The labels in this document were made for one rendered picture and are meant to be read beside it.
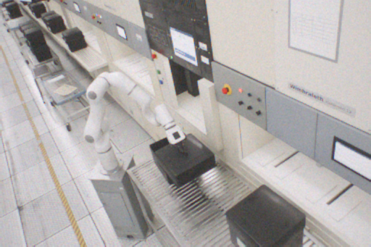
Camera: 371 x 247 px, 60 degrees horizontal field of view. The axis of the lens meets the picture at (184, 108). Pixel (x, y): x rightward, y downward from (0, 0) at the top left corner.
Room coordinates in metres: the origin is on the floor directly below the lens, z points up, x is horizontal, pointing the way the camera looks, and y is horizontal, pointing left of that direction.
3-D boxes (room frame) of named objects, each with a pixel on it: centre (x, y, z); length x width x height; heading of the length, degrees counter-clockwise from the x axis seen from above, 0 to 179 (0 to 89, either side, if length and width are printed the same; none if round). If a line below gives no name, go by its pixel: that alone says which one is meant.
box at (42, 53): (5.40, 2.22, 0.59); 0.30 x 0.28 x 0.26; 26
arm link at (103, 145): (1.92, 0.64, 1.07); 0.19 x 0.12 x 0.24; 159
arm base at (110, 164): (1.89, 0.65, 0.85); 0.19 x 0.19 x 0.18
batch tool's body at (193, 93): (2.29, -0.40, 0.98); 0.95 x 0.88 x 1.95; 116
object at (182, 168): (1.54, 0.06, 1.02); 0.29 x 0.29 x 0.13; 25
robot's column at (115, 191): (1.89, 0.65, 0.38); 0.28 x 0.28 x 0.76; 71
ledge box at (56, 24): (5.67, 1.90, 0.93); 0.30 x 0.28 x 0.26; 29
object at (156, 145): (1.76, 0.13, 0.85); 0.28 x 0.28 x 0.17; 21
